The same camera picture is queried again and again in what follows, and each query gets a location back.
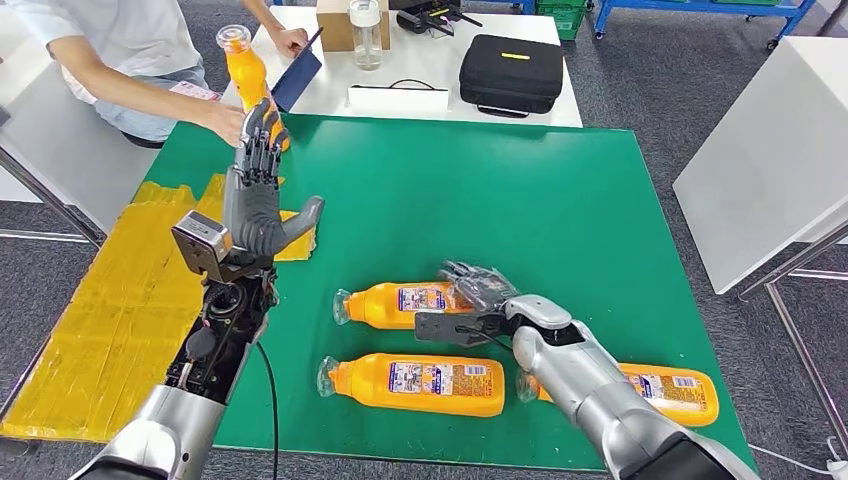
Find thin black cable loop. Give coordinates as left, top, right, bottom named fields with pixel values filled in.
left=351, top=79, right=439, bottom=93

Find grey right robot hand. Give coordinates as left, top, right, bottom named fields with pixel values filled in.
left=437, top=260, right=521, bottom=314

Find person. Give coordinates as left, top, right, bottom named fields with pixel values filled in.
left=0, top=0, right=309, bottom=148

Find person's right hand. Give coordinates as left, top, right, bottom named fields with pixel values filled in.
left=198, top=102, right=248, bottom=148

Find green plastic crate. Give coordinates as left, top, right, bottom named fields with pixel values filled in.
left=535, top=0, right=590, bottom=42

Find flat white box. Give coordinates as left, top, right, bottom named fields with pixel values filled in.
left=347, top=86, right=450, bottom=117

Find orange detergent bottle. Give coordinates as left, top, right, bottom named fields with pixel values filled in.
left=215, top=24, right=291, bottom=152
left=316, top=352, right=507, bottom=419
left=332, top=281, right=475, bottom=331
left=515, top=362, right=721, bottom=429

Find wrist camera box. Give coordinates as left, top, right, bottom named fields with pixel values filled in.
left=414, top=311, right=508, bottom=350
left=170, top=209, right=233, bottom=283

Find white power cable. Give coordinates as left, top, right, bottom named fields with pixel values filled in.
left=748, top=435, right=848, bottom=478

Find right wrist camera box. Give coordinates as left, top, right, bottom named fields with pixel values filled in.
left=414, top=311, right=508, bottom=350

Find green table board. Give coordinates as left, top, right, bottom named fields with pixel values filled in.
left=142, top=113, right=757, bottom=473

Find yellow taped plastic sheet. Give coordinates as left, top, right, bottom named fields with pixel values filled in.
left=0, top=173, right=318, bottom=444

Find person's left hand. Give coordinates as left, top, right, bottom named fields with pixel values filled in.
left=271, top=26, right=309, bottom=60

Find pale pink phone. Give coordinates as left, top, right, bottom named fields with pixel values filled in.
left=168, top=80, right=223, bottom=104

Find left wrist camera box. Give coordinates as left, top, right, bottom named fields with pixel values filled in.
left=170, top=209, right=233, bottom=283

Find dark blue tablet case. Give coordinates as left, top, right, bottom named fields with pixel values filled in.
left=271, top=26, right=325, bottom=114

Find black carry case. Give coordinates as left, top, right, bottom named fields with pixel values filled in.
left=458, top=34, right=566, bottom=119

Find blue wheeled rack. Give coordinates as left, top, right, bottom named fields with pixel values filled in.
left=592, top=0, right=816, bottom=51

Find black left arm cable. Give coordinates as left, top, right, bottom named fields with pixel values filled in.
left=254, top=341, right=281, bottom=480

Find white table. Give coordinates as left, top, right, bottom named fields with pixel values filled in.
left=0, top=39, right=160, bottom=233
left=221, top=6, right=584, bottom=129
left=672, top=36, right=848, bottom=296

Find metal table frame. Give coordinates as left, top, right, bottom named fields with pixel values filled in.
left=738, top=218, right=848, bottom=439

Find black remote controller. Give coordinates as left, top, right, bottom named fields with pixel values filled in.
left=396, top=0, right=484, bottom=36

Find brown cardboard box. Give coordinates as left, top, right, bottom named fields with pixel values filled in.
left=315, top=0, right=392, bottom=53

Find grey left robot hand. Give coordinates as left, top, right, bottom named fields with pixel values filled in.
left=221, top=97, right=326, bottom=258

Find metal table leg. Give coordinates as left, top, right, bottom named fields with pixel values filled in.
left=0, top=105, right=107, bottom=248

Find clear bottle with white lid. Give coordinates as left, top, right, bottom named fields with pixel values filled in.
left=349, top=0, right=384, bottom=72

